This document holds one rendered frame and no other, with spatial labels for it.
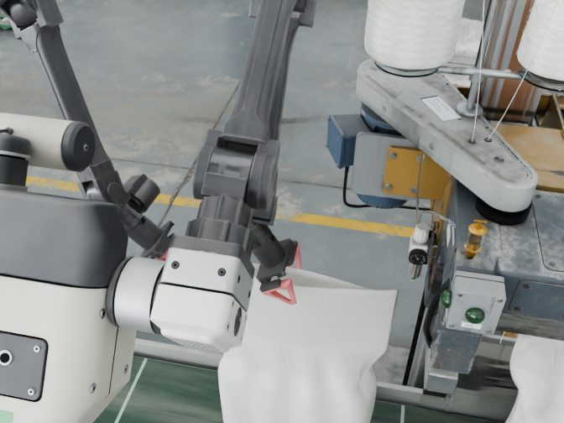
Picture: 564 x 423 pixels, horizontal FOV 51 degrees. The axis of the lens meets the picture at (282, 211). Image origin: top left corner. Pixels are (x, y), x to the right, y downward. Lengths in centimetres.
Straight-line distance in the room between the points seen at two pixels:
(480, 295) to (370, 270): 190
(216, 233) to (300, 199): 249
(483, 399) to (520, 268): 96
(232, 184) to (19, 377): 34
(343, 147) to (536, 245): 48
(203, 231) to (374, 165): 67
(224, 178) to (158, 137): 304
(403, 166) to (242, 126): 57
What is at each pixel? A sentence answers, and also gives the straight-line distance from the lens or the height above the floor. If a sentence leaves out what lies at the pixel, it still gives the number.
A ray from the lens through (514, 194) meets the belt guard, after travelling 102.
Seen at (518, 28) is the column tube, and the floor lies 153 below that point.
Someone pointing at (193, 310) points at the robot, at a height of 149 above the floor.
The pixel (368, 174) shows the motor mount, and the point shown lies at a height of 121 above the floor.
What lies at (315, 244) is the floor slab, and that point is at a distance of 292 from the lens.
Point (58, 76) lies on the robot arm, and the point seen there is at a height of 147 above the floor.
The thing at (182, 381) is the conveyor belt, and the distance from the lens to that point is 197.
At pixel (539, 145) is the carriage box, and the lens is 130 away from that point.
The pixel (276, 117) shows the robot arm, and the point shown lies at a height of 145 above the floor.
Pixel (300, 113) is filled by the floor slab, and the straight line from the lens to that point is 395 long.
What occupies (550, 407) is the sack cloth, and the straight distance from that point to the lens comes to 147.
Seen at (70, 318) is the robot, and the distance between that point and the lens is 73.
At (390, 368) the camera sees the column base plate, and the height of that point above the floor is 2.
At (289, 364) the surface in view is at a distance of 141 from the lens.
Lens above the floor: 199
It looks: 40 degrees down
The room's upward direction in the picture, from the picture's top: straight up
